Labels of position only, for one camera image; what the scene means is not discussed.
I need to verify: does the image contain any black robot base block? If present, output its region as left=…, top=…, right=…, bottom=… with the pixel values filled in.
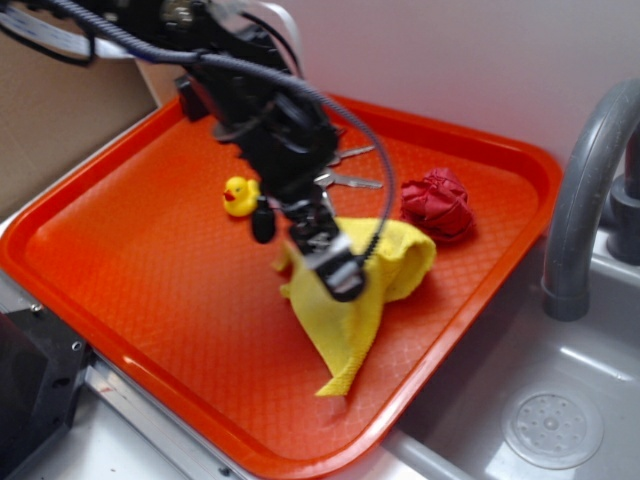
left=1, top=308, right=91, bottom=479

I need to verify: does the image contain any sink drain strainer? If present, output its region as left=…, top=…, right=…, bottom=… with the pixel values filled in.
left=501, top=384, right=604, bottom=470

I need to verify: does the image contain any bunch of silver keys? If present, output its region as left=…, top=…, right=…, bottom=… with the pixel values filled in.
left=314, top=145, right=383, bottom=214

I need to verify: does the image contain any dark grey faucet handle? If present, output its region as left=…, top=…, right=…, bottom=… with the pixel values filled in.
left=607, top=126, right=639, bottom=266

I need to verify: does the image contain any grey sink faucet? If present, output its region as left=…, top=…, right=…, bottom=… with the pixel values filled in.
left=542, top=79, right=639, bottom=322

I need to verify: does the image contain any orange plastic tray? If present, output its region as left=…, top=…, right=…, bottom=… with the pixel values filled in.
left=1, top=99, right=562, bottom=479

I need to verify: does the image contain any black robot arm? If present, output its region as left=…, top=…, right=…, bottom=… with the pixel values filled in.
left=44, top=1, right=366, bottom=302

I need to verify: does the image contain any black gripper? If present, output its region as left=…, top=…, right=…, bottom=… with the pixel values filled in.
left=235, top=94, right=366, bottom=302

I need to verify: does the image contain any wooden board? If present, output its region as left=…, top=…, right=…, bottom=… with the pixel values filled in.
left=135, top=60, right=174, bottom=107

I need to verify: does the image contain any grey plastic sink basin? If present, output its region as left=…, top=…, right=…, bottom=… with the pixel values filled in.
left=384, top=234, right=640, bottom=480

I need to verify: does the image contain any yellow cloth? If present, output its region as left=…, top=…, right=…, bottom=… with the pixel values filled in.
left=273, top=220, right=436, bottom=397

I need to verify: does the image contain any crumpled red cloth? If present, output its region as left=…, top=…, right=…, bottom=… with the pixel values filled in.
left=400, top=168, right=475, bottom=243

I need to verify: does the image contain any brown cardboard panel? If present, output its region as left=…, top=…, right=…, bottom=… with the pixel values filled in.
left=1, top=36, right=156, bottom=218

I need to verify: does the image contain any yellow rubber duck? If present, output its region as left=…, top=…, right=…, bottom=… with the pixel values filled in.
left=223, top=176, right=260, bottom=217

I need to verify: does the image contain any black braided cable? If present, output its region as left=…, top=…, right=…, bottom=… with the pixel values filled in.
left=0, top=0, right=395, bottom=274

